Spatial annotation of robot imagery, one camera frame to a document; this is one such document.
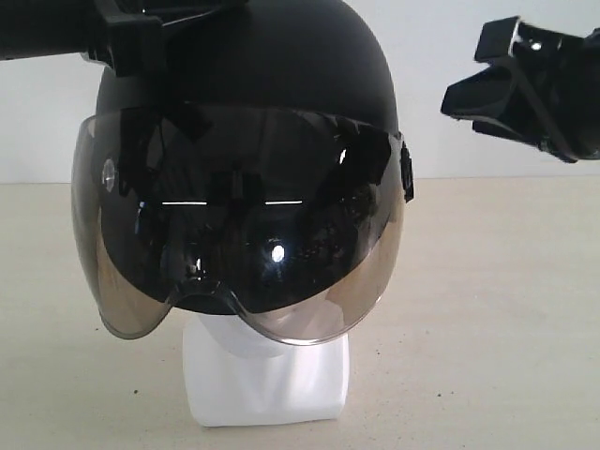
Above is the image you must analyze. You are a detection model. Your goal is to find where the white mannequin head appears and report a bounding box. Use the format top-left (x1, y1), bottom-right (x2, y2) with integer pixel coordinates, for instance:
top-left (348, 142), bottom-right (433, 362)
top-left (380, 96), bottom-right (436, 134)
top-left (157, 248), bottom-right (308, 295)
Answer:
top-left (182, 314), bottom-right (350, 428)

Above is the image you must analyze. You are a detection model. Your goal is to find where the black helmet with tinted visor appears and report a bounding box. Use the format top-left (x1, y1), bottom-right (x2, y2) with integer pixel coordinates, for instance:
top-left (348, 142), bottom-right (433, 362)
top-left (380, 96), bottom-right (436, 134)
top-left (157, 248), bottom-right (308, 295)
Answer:
top-left (71, 1), bottom-right (413, 345)

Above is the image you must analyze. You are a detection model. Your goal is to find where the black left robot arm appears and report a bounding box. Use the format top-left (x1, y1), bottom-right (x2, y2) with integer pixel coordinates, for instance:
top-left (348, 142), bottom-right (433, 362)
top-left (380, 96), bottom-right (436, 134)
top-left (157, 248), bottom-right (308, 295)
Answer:
top-left (1, 1), bottom-right (256, 76)

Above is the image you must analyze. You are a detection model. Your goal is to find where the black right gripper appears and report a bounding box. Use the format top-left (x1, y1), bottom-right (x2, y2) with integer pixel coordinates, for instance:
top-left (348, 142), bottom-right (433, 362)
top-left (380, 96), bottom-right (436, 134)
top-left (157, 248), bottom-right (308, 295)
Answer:
top-left (441, 16), bottom-right (599, 163)

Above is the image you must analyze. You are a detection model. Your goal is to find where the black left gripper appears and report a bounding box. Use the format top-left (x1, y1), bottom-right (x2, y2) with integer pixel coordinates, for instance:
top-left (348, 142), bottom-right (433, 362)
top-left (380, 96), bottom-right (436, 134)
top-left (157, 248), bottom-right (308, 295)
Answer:
top-left (80, 1), bottom-right (248, 141)

